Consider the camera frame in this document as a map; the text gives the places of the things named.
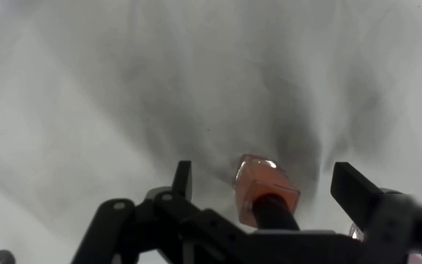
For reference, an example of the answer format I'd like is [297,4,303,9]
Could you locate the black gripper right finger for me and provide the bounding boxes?
[330,161,422,264]

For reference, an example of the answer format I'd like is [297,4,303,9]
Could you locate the white tablecloth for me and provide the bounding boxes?
[0,0,422,264]

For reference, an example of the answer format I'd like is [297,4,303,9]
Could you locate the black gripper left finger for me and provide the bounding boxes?
[69,160,246,264]

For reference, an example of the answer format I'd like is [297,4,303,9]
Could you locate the orange nail polish bottle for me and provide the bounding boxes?
[233,154,300,227]

